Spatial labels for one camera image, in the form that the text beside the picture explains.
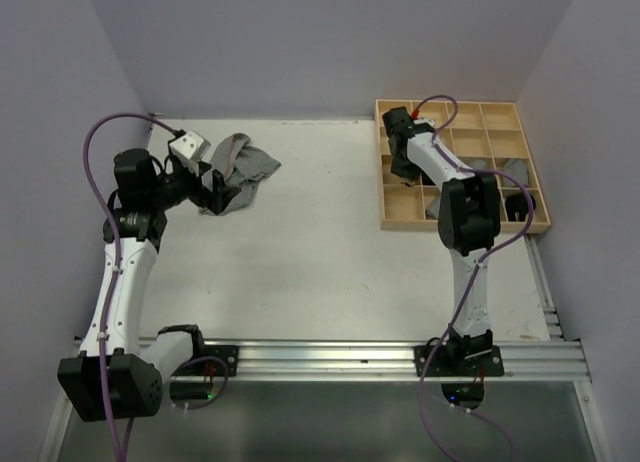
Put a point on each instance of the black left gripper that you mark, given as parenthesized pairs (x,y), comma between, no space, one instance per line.
(215,199)

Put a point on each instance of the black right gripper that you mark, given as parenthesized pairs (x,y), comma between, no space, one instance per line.
(410,171)

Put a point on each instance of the grey striped underwear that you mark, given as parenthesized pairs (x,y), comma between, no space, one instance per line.
(243,166)

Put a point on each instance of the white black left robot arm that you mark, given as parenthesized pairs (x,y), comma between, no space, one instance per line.
(112,377)

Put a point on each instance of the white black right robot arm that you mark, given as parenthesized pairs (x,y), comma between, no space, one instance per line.
(468,223)

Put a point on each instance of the grey rolled sock middle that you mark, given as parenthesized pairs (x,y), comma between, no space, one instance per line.
(479,165)

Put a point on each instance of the grey rolled sock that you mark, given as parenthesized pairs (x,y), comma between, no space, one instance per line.
(515,173)
(479,165)
(432,211)

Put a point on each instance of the grey rolled sock lower left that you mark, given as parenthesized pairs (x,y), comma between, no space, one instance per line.
(432,211)

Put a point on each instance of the grey rolled sock right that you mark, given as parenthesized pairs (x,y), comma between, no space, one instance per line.
(515,173)

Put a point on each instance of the black rolled sock lower right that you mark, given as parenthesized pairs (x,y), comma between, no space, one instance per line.
(517,207)

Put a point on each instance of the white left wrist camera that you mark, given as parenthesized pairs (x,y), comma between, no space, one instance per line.
(190,147)

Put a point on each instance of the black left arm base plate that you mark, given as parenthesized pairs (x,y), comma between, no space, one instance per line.
(220,358)

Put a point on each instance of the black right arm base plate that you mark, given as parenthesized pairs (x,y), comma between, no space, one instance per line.
(445,365)

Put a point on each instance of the aluminium frame rail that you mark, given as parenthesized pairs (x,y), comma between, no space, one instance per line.
(395,361)

